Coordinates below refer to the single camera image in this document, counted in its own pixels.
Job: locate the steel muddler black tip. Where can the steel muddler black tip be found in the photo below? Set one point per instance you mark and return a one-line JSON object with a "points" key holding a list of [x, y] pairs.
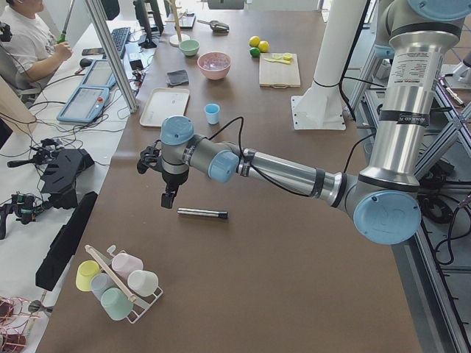
{"points": [[203, 213]]}

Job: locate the pink cup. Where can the pink cup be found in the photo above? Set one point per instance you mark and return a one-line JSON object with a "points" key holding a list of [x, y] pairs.
{"points": [[124, 264]]}

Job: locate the aluminium frame post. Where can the aluminium frame post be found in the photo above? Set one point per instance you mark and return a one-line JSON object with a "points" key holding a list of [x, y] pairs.
{"points": [[99, 21]]}

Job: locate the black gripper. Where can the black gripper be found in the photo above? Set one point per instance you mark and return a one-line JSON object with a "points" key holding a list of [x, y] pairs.
{"points": [[174, 179]]}

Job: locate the white wire cup rack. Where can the white wire cup rack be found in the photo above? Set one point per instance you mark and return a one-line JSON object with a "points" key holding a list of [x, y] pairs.
{"points": [[141, 305]]}

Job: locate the whole yellow lemon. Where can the whole yellow lemon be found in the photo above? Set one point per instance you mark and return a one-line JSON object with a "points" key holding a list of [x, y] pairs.
{"points": [[263, 46], [254, 41]]}

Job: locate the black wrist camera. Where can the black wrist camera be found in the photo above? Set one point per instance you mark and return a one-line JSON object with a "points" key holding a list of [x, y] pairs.
{"points": [[149, 159]]}

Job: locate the green lime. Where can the green lime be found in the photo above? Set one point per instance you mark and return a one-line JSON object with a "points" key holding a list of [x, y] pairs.
{"points": [[255, 52]]}

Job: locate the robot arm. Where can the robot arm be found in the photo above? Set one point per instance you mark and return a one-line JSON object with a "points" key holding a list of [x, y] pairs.
{"points": [[381, 199]]}

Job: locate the white cup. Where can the white cup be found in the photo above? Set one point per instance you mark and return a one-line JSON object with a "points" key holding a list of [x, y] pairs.
{"points": [[144, 283]]}

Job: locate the yellow plastic knife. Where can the yellow plastic knife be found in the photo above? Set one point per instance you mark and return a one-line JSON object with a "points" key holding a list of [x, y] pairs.
{"points": [[273, 60]]}

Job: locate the grey folded cloth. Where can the grey folded cloth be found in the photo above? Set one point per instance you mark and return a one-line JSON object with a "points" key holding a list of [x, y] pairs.
{"points": [[175, 78]]}

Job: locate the green cup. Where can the green cup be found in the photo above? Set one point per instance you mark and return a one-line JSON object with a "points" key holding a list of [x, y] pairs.
{"points": [[116, 304]]}

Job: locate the seated person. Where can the seated person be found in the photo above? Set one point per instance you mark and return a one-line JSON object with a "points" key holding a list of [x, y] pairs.
{"points": [[35, 51]]}

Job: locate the black handheld gripper stand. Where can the black handheld gripper stand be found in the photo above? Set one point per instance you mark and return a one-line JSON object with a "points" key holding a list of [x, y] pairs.
{"points": [[60, 176]]}

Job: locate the blue teach pendant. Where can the blue teach pendant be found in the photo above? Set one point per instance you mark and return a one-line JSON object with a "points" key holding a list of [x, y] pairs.
{"points": [[85, 104], [99, 74]]}

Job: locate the steel ice scoop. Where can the steel ice scoop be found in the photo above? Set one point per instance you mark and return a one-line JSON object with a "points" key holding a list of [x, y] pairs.
{"points": [[216, 26]]}

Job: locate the black foam bar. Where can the black foam bar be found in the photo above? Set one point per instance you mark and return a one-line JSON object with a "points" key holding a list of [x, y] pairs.
{"points": [[65, 244]]}

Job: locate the pile of ice cubes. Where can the pile of ice cubes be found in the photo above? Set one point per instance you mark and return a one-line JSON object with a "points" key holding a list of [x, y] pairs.
{"points": [[214, 62]]}

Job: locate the wooden cutting board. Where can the wooden cutting board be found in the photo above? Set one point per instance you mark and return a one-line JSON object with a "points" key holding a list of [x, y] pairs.
{"points": [[277, 75]]}

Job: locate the pink bowl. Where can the pink bowl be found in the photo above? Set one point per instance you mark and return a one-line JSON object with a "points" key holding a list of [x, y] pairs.
{"points": [[214, 75]]}

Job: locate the light blue cup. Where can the light blue cup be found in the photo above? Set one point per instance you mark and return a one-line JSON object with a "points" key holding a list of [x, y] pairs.
{"points": [[212, 111]]}

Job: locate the black keyboard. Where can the black keyboard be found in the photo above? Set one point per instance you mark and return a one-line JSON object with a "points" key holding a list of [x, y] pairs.
{"points": [[120, 37]]}

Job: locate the grey blue cup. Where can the grey blue cup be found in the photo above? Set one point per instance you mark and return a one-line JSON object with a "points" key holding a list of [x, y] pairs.
{"points": [[100, 283]]}

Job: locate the cream rabbit tray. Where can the cream rabbit tray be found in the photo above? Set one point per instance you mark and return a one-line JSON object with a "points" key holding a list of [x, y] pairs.
{"points": [[162, 104]]}

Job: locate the yellow cup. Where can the yellow cup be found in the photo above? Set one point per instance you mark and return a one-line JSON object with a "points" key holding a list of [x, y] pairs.
{"points": [[86, 271]]}

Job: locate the wooden cup tree stand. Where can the wooden cup tree stand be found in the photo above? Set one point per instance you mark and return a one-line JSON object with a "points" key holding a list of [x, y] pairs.
{"points": [[179, 37]]}

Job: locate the green bowl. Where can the green bowl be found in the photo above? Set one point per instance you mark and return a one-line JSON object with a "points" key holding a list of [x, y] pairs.
{"points": [[189, 47]]}

